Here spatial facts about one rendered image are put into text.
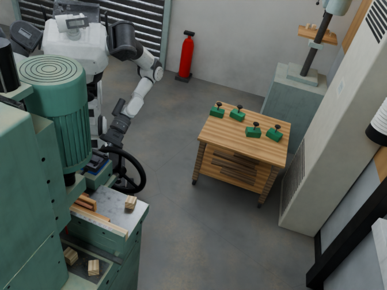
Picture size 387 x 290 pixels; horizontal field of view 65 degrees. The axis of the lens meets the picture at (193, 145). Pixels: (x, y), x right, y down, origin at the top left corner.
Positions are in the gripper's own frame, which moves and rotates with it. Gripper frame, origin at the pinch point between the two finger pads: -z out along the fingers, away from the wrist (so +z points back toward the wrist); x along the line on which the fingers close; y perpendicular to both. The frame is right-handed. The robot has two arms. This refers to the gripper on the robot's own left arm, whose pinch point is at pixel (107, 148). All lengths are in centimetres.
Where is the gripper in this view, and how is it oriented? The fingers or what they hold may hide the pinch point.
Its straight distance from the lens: 160.2
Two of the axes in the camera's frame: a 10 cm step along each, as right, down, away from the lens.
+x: -8.5, -4.6, -2.6
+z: 3.7, -8.7, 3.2
